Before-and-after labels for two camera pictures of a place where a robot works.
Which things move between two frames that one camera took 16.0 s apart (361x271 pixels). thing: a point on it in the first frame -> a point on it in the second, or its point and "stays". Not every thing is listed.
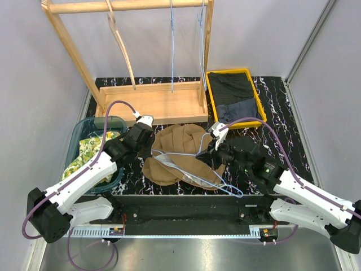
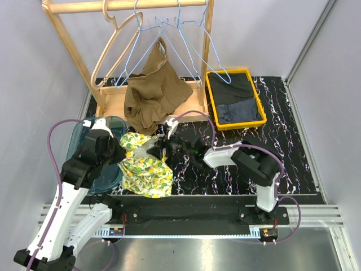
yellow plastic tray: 221,125 stays
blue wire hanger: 156,151 -> 146,25
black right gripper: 210,157 -> 163,144
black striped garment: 228,87 stays
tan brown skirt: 176,148 -> 150,97
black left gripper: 148,153 -> 121,152
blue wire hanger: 172,37 -> 178,27
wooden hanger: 113,23 -> 105,11
